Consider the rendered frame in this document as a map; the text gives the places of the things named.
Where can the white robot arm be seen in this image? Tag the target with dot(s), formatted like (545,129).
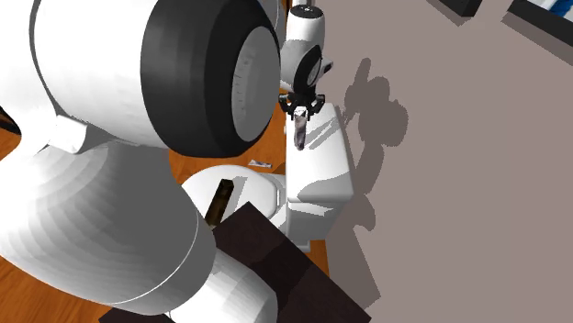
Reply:
(89,71)

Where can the small silver flat object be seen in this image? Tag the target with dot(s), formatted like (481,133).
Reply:
(260,163)

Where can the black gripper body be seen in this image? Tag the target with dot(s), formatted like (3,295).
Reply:
(302,99)

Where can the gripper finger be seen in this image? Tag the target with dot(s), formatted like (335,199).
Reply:
(317,104)
(284,105)

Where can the silver grey elongated object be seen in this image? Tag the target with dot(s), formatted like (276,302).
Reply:
(299,130)

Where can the black frame with blue panel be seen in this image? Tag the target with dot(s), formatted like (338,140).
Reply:
(544,20)

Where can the brown rectangular box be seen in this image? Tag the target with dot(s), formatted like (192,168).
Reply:
(220,201)

